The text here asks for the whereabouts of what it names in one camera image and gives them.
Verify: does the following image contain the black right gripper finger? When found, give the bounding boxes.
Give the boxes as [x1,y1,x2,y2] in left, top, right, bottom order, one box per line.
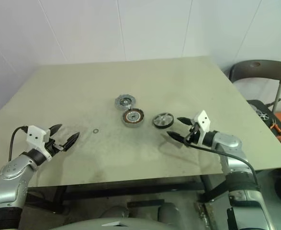
[177,116,193,126]
[167,131,187,142]

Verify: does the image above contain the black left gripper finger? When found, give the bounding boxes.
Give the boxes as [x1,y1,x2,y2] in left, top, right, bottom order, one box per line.
[60,132,80,151]
[49,124,63,138]

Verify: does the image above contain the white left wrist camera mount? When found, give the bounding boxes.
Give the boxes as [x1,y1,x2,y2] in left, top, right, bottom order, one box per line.
[26,125,53,164]

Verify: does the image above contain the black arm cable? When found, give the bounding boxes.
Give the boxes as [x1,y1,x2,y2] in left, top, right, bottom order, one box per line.
[8,126,29,161]
[182,139,261,190]

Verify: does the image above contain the silver alloy wheel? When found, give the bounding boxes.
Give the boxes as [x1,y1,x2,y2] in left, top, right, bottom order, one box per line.
[250,103,272,121]

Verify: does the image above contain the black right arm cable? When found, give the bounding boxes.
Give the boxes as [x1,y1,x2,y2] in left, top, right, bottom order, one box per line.
[182,139,261,190]

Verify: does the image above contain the grey round disc part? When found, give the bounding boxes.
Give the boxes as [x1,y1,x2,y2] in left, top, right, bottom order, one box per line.
[114,93,135,111]

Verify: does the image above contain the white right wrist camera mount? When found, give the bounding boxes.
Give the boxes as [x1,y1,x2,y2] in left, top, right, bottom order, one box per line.
[193,110,212,146]

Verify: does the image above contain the black table frame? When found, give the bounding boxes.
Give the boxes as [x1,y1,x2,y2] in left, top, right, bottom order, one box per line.
[26,174,228,214]

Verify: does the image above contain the orange handled pliers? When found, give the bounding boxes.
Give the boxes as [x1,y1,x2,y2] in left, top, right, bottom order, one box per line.
[270,119,281,132]

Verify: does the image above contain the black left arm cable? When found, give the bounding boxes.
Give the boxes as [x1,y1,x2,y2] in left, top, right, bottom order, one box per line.
[8,126,29,161]

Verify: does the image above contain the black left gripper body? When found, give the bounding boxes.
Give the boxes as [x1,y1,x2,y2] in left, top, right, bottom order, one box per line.
[44,138,66,158]

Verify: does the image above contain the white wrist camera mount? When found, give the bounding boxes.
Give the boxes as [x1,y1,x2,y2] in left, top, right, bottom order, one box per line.
[193,110,212,146]
[26,125,53,164]

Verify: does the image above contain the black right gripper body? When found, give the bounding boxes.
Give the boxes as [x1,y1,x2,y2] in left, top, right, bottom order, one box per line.
[184,122,201,145]

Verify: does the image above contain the grey robot torso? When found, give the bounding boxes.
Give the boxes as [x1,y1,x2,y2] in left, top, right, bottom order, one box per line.
[60,215,172,230]

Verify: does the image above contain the motor stator with copper windings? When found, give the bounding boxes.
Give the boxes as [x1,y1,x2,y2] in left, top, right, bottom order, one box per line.
[123,108,145,128]

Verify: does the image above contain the grey folding chair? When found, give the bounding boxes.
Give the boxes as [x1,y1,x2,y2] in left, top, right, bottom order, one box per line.
[228,59,281,128]

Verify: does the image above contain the black ribbed round part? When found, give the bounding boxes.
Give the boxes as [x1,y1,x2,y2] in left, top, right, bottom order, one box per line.
[152,112,175,129]

